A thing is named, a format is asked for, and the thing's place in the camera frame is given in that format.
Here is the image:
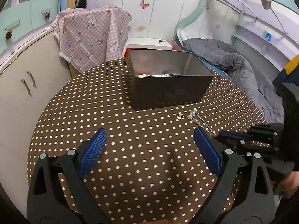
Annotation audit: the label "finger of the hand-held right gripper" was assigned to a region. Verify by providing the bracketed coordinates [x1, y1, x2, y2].
[243, 124, 283, 143]
[218, 131, 281, 159]

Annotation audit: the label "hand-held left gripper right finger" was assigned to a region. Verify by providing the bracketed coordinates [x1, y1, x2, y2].
[193, 126, 275, 224]

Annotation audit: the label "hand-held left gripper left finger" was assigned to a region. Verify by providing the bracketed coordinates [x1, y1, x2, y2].
[27, 128, 108, 224]

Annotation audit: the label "silver chain necklace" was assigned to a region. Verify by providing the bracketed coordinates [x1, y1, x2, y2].
[188, 108, 218, 137]

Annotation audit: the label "grey metal tin box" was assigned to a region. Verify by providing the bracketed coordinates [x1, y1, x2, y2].
[128, 49, 214, 111]

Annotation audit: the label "person's right hand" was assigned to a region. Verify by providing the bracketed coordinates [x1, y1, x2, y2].
[280, 170, 299, 199]

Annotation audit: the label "polka-dot round table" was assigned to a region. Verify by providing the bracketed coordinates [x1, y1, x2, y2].
[27, 57, 268, 224]

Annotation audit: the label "grey duvet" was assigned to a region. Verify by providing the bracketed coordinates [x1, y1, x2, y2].
[182, 38, 284, 124]

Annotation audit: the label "beige low cabinet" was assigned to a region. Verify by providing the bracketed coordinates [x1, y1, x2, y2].
[0, 26, 73, 150]

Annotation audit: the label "pink checked bear cloth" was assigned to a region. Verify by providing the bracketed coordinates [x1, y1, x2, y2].
[51, 4, 132, 73]

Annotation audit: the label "red white storage box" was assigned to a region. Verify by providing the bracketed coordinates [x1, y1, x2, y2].
[126, 37, 183, 57]

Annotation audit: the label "teal drawer cabinet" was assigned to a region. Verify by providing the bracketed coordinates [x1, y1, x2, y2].
[0, 0, 59, 54]

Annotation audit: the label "white wardrobe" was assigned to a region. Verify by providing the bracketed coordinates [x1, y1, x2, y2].
[85, 0, 206, 49]

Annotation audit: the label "metal cabinet handles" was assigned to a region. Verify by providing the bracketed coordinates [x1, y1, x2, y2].
[21, 71, 36, 96]

